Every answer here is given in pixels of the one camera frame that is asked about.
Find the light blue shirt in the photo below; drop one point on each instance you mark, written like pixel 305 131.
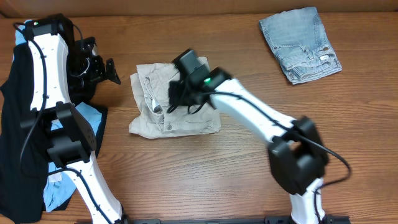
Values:
pixel 59 187

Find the folded light blue jeans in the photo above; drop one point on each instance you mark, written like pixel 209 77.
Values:
pixel 298 41

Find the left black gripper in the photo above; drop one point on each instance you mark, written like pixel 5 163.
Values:
pixel 101 70

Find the beige khaki shorts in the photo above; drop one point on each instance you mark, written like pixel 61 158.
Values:
pixel 150 87

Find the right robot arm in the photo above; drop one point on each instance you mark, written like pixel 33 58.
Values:
pixel 296 158

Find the black garment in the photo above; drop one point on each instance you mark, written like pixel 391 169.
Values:
pixel 24 171

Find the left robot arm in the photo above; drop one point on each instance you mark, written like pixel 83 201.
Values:
pixel 66 70

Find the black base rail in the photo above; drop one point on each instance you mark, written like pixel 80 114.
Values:
pixel 329 219

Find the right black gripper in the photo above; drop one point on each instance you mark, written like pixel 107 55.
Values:
pixel 179 99

